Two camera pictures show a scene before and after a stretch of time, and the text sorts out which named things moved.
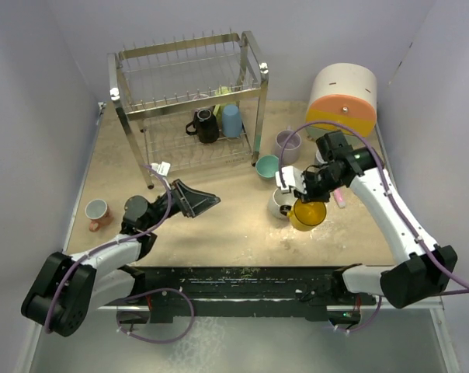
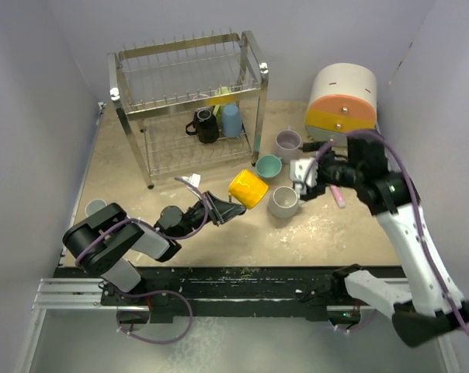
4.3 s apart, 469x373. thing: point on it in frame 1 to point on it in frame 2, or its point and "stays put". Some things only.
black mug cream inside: [205, 125] stays put
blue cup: [232, 122] stays put
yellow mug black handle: [305, 217] to [248, 189]
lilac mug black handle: [200, 96] stays put
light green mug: [218, 111] stays put
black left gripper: [193, 202] to [227, 209]
